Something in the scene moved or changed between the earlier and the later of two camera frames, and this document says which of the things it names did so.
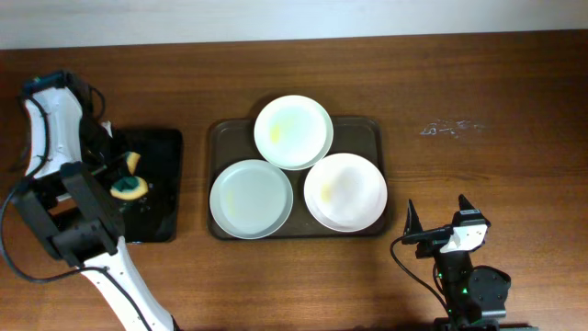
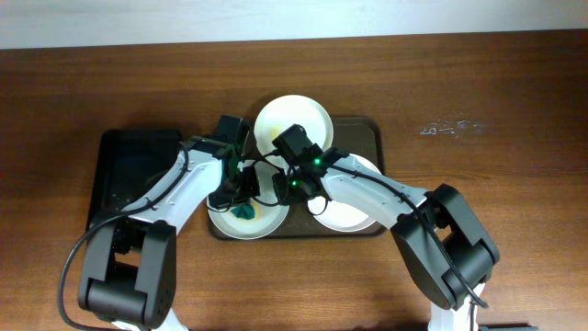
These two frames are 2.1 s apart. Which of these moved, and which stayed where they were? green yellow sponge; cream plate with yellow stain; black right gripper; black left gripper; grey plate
Moved: black left gripper; green yellow sponge; black right gripper
Stayed: cream plate with yellow stain; grey plate
